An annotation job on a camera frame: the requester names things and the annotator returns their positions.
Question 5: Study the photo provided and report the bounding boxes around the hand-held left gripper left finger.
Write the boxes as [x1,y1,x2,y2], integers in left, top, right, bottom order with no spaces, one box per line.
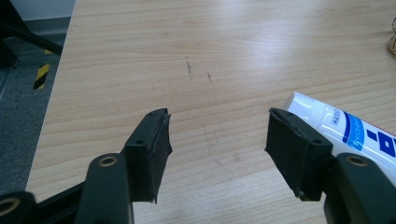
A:
[124,107,173,203]

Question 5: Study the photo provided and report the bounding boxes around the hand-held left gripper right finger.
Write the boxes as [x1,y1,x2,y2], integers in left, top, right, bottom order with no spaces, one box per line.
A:
[264,107,334,202]

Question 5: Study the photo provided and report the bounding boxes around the yellow black floor tape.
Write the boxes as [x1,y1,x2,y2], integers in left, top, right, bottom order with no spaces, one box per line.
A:
[33,63,51,91]

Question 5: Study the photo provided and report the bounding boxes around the black metal stand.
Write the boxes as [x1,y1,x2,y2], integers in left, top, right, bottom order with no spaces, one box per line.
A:
[0,0,64,68]

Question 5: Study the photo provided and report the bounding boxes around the white blue toothpaste tube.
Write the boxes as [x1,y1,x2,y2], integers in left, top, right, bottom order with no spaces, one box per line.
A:
[283,91,396,188]

